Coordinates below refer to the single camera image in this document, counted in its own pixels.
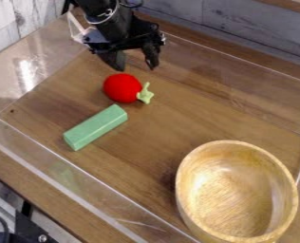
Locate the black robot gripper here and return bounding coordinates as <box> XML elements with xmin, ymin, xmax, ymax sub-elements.
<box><xmin>83</xmin><ymin>17</ymin><xmax>164</xmax><ymax>71</ymax></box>

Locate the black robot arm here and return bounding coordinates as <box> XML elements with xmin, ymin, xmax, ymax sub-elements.
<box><xmin>63</xmin><ymin>0</ymin><xmax>164</xmax><ymax>71</ymax></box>

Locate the red plush tomato toy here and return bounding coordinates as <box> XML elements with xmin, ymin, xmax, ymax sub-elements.
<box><xmin>103</xmin><ymin>73</ymin><xmax>153</xmax><ymax>104</ymax></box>

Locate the green rectangular block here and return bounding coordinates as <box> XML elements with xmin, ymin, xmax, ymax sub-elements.
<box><xmin>63</xmin><ymin>104</ymin><xmax>128</xmax><ymax>151</ymax></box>

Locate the wooden bowl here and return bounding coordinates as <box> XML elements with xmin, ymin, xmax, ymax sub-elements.
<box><xmin>175</xmin><ymin>140</ymin><xmax>298</xmax><ymax>243</ymax></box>

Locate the clear acrylic corner bracket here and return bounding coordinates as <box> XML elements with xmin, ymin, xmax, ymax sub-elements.
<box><xmin>65</xmin><ymin>12</ymin><xmax>96</xmax><ymax>45</ymax></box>

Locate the clear acrylic barrier wall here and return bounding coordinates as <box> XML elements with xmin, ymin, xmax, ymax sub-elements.
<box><xmin>0</xmin><ymin>20</ymin><xmax>300</xmax><ymax>243</ymax></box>

